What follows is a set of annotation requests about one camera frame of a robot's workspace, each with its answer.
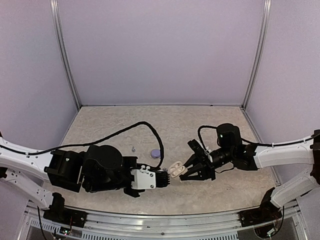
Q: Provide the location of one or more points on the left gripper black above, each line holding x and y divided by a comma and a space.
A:
131, 160

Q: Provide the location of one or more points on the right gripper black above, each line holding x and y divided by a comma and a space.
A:
206, 171

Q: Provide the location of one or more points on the cream earbud charging case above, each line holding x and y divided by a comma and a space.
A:
177, 169

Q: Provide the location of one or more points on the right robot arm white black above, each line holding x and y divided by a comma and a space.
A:
252, 156

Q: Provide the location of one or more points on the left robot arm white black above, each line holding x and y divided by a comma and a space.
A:
99, 168

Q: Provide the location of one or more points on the purple round charging case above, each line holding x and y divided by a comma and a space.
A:
155, 153

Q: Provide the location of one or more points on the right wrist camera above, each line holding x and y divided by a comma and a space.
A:
201, 153

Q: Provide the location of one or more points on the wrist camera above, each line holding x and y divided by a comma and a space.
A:
150, 179
201, 153

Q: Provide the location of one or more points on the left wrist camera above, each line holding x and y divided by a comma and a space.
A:
150, 179

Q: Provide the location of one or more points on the front aluminium rail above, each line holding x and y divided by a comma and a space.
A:
101, 225

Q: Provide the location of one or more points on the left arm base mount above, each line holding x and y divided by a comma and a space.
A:
58, 213

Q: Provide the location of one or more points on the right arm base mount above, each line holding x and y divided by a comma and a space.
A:
265, 212

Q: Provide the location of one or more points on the left aluminium frame post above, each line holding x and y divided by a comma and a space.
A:
54, 5

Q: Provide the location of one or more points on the aluminium frame post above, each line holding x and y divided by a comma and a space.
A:
54, 5
258, 53

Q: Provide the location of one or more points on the right aluminium frame post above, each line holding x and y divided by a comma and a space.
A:
258, 53

